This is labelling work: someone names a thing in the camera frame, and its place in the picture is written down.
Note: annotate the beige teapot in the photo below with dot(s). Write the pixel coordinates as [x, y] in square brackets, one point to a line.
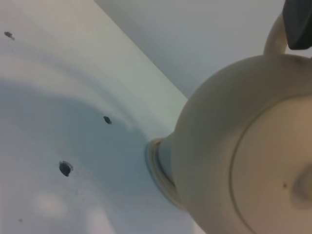
[242, 150]

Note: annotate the beige teapot saucer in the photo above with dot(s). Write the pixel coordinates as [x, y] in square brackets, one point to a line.
[158, 162]

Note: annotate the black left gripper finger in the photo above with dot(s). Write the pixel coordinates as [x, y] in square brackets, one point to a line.
[297, 17]

